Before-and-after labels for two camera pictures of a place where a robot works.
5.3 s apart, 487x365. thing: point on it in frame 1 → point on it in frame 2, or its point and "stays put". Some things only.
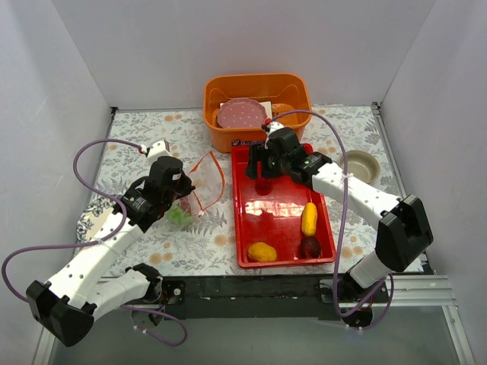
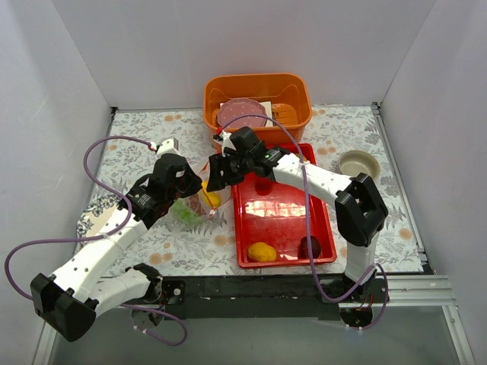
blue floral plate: [93, 217] stays put
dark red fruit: [310, 247] stays put
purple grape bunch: [184, 202] → [194, 201]
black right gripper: [262, 160] → [222, 172]
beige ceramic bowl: [361, 165] stays put
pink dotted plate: [241, 113] stays put
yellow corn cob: [309, 219] → [212, 198]
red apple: [263, 186] stays put
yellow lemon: [262, 252] stays put
